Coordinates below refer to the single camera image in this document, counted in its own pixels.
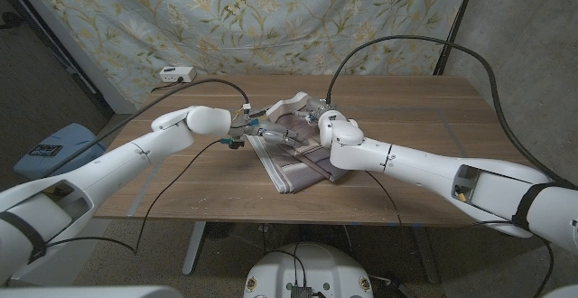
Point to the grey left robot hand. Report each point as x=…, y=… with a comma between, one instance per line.
x=271, y=133

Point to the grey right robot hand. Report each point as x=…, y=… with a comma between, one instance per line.
x=316, y=108

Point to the sofa print cloth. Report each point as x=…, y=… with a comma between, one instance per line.
x=293, y=167

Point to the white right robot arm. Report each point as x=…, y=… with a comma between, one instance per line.
x=429, y=171

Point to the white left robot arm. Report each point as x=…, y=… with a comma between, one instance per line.
x=113, y=171

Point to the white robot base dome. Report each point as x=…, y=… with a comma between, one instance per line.
x=311, y=266

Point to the black round fan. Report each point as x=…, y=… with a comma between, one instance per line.
x=220, y=230

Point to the white power strip box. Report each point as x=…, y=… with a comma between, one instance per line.
x=177, y=74

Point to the floral print backdrop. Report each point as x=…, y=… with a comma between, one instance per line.
x=226, y=22

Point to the white table leg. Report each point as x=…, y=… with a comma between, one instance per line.
x=194, y=248

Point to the black backdrop stand pole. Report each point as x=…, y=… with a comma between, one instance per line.
x=456, y=22

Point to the grey table leg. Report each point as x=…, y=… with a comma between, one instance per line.
x=426, y=257

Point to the white floor board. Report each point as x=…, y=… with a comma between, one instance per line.
x=77, y=257

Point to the black slanted wall strip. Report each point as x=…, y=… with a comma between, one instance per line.
x=68, y=58

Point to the black round wall fixture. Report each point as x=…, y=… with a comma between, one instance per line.
x=11, y=19

